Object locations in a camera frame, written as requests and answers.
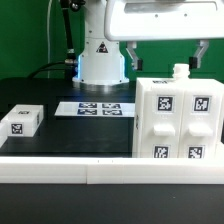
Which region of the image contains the white marker base plate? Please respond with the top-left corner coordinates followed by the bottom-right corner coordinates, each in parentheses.
top-left (55, 102), bottom-right (135, 117)

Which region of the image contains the white cabinet body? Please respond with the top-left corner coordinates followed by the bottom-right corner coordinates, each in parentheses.
top-left (132, 64), bottom-right (224, 158)

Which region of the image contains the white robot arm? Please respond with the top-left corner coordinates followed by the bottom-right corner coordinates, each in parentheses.
top-left (59, 0), bottom-right (224, 90)

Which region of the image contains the white thin cable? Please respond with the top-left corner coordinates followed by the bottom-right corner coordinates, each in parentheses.
top-left (46, 0), bottom-right (54, 79)

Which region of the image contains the white cabinet top box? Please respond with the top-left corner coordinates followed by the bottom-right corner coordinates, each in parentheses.
top-left (1, 104), bottom-right (44, 137)

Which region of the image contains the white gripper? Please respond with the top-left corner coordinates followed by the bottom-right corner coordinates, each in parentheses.
top-left (104, 0), bottom-right (224, 71)

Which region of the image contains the white U-shaped obstacle fence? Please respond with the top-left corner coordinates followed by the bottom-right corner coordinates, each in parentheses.
top-left (0, 117), bottom-right (224, 184)

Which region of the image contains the black cable conduit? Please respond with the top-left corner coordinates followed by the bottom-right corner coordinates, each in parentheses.
top-left (27, 0), bottom-right (83, 80)

